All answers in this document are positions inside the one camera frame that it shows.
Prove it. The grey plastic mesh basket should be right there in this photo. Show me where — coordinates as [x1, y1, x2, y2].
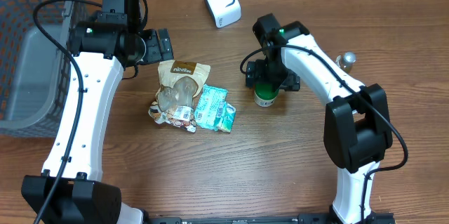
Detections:
[1, 0, 88, 138]

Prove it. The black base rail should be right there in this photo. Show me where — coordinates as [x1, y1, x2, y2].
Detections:
[140, 211, 397, 224]

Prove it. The teal tissue pack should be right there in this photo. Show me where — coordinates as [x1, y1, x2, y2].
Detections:
[215, 102, 236, 133]

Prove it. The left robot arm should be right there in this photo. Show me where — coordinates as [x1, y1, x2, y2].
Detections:
[21, 0, 173, 223]

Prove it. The yellow dish soap bottle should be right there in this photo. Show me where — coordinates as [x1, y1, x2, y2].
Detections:
[335, 51, 356, 73]

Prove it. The teal wipes packet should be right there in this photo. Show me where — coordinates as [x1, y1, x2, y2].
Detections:
[194, 84, 228, 131]

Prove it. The white barcode scanner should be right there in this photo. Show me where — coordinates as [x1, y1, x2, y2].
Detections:
[204, 0, 241, 28]

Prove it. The green lidded white jar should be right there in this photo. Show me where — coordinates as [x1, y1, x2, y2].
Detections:
[254, 83, 279, 107]

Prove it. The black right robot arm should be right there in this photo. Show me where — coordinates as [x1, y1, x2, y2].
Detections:
[241, 13, 395, 223]

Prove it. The beige brown snack bag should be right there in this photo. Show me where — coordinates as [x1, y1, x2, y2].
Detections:
[148, 60, 210, 133]

